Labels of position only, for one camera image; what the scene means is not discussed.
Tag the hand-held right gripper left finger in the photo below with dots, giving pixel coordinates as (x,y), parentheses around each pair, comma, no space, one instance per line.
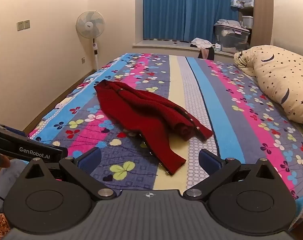
(89,160)

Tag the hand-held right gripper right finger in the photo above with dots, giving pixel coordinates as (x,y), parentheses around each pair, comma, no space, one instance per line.
(209,162)

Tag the dark red knit sweater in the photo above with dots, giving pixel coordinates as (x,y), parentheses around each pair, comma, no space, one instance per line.
(141,105)

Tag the white clothes pile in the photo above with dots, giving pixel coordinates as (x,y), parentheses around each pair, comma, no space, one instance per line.
(201,42)

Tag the folded clothes on storage box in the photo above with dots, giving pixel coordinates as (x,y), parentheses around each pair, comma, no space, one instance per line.
(227,22)

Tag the person's left hand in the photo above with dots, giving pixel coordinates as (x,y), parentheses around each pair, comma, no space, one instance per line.
(4,162)

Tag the person's light blue clothing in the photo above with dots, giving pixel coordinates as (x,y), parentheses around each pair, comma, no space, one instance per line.
(9,180)

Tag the colourful clover print blanket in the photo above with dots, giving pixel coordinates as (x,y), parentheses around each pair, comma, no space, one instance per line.
(216,100)

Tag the dark chair with pink cloth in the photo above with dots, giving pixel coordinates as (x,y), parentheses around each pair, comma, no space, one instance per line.
(207,53)

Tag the cream star print pillow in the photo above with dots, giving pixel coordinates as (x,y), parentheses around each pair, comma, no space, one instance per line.
(281,80)

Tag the small blue white packet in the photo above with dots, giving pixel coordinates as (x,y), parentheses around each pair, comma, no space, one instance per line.
(217,47)

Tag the clear plastic storage box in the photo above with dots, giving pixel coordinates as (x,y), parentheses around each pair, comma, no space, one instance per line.
(231,40)

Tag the white window sill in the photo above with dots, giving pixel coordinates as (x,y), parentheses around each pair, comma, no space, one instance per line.
(161,44)

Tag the white standing fan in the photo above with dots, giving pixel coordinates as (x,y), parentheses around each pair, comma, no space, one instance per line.
(90,25)

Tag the white plastic bin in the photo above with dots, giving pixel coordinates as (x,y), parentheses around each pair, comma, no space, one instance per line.
(248,22)

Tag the blue curtain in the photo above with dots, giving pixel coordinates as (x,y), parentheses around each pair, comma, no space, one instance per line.
(164,7)
(211,5)

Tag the wooden bookshelf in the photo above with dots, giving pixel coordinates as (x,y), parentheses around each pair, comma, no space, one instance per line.
(262,10)

